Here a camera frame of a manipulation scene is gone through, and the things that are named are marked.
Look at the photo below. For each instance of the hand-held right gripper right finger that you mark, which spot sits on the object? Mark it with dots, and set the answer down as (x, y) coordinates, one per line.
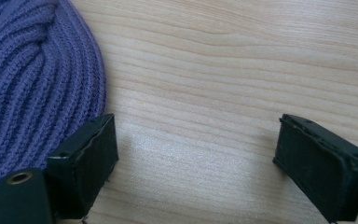
(323, 174)

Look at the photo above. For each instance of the purple knitted hat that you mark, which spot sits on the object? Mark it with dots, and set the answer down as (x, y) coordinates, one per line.
(28, 87)

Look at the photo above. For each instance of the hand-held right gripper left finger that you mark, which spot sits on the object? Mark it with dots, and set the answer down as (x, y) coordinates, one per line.
(84, 168)

